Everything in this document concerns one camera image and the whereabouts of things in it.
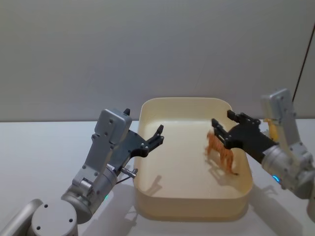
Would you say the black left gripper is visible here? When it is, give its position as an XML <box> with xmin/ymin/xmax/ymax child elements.
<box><xmin>108</xmin><ymin>108</ymin><xmax>165</xmax><ymax>173</ymax></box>

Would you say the cream plastic tray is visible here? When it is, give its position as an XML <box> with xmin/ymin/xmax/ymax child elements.
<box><xmin>132</xmin><ymin>97</ymin><xmax>254</xmax><ymax>219</ymax></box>

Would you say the thin dark hanging cable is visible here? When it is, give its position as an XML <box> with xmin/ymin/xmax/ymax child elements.
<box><xmin>292</xmin><ymin>0</ymin><xmax>315</xmax><ymax>102</ymax></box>

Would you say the thin cable with silver plug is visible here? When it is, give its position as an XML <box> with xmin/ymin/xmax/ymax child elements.
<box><xmin>115</xmin><ymin>166</ymin><xmax>139</xmax><ymax>185</ymax></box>

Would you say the orange striped toy tiger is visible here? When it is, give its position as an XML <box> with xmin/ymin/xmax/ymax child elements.
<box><xmin>205</xmin><ymin>129</ymin><xmax>240</xmax><ymax>177</ymax></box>

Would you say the yellow toy giraffe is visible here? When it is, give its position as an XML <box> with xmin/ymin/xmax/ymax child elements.
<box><xmin>263</xmin><ymin>118</ymin><xmax>279</xmax><ymax>143</ymax></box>

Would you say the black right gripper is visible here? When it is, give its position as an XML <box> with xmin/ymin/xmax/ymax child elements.
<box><xmin>211</xmin><ymin>110</ymin><xmax>279</xmax><ymax>165</ymax></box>

